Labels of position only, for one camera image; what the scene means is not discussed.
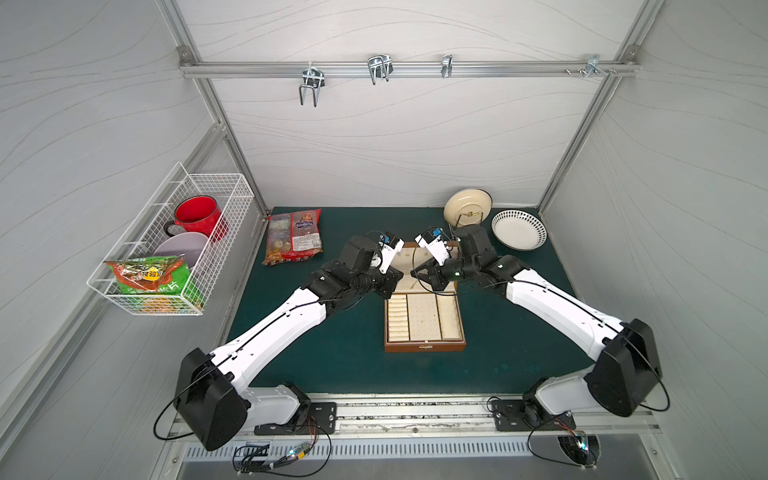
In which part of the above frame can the metal double hook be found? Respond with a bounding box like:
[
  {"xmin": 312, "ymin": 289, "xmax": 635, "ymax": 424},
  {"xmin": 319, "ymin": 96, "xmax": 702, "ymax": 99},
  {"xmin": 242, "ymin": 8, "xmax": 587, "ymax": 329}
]
[{"xmin": 298, "ymin": 66, "xmax": 325, "ymax": 107}]

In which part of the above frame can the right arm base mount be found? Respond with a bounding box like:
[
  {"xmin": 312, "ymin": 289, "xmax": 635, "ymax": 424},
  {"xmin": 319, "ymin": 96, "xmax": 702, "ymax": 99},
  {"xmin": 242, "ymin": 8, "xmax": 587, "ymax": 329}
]
[{"xmin": 485, "ymin": 378, "xmax": 576, "ymax": 432}]

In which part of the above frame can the aluminium top rail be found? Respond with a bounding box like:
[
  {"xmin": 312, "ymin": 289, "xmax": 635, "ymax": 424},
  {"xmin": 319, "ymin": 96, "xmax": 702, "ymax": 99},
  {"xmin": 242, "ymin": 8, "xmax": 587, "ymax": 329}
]
[{"xmin": 180, "ymin": 58, "xmax": 642, "ymax": 80}]

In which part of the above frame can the metal bracket hook right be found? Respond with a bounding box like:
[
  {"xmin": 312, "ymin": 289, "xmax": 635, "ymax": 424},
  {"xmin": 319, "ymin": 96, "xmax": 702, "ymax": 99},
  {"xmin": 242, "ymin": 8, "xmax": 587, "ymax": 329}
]
[{"xmin": 563, "ymin": 55, "xmax": 619, "ymax": 79}]

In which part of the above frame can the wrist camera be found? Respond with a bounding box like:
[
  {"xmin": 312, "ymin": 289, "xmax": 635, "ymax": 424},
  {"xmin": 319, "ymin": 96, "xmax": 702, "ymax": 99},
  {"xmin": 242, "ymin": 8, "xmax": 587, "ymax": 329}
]
[
  {"xmin": 415, "ymin": 227, "xmax": 450, "ymax": 266},
  {"xmin": 377, "ymin": 232, "xmax": 405, "ymax": 274}
]

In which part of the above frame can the brown wooden jewelry box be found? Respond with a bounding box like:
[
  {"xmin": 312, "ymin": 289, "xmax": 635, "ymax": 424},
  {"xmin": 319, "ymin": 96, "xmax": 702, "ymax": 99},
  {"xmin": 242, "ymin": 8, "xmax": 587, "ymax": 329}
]
[{"xmin": 384, "ymin": 242, "xmax": 466, "ymax": 353}]

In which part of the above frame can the red candy bag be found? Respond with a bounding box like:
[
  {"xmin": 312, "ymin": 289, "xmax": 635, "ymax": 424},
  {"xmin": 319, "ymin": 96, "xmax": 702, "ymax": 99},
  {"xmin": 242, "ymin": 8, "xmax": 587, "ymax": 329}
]
[{"xmin": 262, "ymin": 209, "xmax": 323, "ymax": 266}]

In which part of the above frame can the white wire wall basket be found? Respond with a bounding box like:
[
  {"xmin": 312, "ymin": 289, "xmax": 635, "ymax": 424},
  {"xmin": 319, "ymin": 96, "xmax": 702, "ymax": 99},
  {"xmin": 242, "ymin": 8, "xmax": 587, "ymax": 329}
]
[{"xmin": 87, "ymin": 164, "xmax": 253, "ymax": 316}]

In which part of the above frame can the grey plate in basket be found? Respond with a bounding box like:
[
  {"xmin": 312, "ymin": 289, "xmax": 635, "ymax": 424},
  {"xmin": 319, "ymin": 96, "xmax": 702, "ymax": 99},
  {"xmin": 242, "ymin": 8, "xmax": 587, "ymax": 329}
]
[{"xmin": 153, "ymin": 232, "xmax": 208, "ymax": 269}]

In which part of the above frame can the green snack bag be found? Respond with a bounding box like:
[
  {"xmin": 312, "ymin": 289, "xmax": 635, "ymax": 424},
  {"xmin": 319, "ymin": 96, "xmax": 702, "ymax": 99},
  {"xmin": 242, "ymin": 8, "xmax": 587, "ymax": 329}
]
[{"xmin": 104, "ymin": 255, "xmax": 205, "ymax": 315}]

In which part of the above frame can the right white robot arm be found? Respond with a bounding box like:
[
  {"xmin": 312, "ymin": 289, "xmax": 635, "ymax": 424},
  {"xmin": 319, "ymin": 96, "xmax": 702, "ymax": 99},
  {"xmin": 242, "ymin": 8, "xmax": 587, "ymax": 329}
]
[{"xmin": 411, "ymin": 225, "xmax": 663, "ymax": 426}]

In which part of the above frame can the red enamel mug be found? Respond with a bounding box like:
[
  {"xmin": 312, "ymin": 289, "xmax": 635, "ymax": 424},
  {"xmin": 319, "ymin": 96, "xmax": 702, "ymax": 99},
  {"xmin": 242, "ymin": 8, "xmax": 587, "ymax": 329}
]
[{"xmin": 163, "ymin": 195, "xmax": 229, "ymax": 241}]

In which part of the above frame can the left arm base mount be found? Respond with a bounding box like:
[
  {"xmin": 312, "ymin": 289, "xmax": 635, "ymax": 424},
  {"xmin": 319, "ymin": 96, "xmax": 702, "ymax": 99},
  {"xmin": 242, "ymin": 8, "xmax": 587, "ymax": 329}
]
[{"xmin": 254, "ymin": 401, "xmax": 338, "ymax": 436}]

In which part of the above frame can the small metal hook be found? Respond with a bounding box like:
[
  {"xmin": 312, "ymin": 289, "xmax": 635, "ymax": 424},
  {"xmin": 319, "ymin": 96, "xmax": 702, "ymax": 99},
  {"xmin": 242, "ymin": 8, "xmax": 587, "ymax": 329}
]
[{"xmin": 441, "ymin": 54, "xmax": 453, "ymax": 79}]

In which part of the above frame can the metal hook centre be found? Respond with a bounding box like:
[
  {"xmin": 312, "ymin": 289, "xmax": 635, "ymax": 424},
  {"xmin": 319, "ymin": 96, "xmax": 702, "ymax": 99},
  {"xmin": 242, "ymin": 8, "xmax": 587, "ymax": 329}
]
[{"xmin": 367, "ymin": 54, "xmax": 394, "ymax": 85}]

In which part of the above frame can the white bowl dotted rim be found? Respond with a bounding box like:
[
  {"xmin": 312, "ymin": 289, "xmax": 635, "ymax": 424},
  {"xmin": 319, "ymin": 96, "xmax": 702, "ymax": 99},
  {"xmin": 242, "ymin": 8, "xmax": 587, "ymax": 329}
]
[{"xmin": 491, "ymin": 210, "xmax": 548, "ymax": 251}]

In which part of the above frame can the wire plate stand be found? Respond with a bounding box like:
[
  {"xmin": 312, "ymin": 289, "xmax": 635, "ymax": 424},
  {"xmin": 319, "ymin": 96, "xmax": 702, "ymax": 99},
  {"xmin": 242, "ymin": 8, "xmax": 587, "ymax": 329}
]
[{"xmin": 449, "ymin": 210, "xmax": 484, "ymax": 241}]

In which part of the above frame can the electronics board with wires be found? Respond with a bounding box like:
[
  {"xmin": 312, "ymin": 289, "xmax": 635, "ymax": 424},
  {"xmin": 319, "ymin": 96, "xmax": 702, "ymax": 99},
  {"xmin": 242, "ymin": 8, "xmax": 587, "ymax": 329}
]
[{"xmin": 231, "ymin": 442, "xmax": 314, "ymax": 474}]

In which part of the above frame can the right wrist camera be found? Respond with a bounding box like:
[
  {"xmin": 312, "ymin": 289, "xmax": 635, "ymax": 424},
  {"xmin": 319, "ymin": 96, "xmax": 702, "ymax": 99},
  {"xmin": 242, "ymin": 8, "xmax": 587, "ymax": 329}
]
[{"xmin": 415, "ymin": 227, "xmax": 450, "ymax": 266}]

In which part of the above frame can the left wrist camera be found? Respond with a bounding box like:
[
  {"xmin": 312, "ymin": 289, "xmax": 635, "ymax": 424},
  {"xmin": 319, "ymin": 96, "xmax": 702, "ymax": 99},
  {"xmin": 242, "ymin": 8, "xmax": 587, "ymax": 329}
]
[{"xmin": 377, "ymin": 232, "xmax": 405, "ymax": 274}]

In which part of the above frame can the cream plate on stand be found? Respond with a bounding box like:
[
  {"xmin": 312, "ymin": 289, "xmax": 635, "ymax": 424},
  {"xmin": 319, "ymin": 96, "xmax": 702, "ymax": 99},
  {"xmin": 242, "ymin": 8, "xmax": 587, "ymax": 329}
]
[{"xmin": 443, "ymin": 189, "xmax": 493, "ymax": 228}]

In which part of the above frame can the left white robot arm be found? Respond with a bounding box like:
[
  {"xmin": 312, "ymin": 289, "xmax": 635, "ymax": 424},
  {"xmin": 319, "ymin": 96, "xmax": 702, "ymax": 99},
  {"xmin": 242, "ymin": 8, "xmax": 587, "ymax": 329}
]
[{"xmin": 171, "ymin": 233, "xmax": 405, "ymax": 451}]

